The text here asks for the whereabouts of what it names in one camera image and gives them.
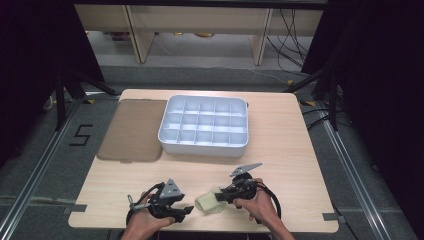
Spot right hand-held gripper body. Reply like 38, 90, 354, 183
226, 162, 263, 202

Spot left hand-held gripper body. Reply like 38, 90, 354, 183
147, 178, 187, 223

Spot pale green ankle sock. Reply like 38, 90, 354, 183
194, 186, 228, 215

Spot person's right hand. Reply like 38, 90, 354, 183
232, 178, 280, 225

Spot person's left hand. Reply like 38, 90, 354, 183
121, 191, 176, 240

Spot white compartment storage box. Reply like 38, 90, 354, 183
157, 94, 250, 159

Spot brown translucent box lid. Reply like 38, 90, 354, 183
96, 98, 168, 164

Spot black metal stand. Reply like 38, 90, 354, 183
54, 65, 122, 132
283, 65, 340, 132

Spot black curtain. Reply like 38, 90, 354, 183
0, 0, 106, 169
300, 0, 424, 234

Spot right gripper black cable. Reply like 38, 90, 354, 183
254, 182, 283, 225

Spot black floor cables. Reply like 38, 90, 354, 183
301, 107, 335, 131

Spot aluminium floor rail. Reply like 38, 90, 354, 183
319, 109, 392, 240
0, 98, 85, 240

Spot white floor cable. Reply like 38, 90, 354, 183
213, 64, 290, 86

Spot hanging black cables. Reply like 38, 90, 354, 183
265, 8, 314, 77

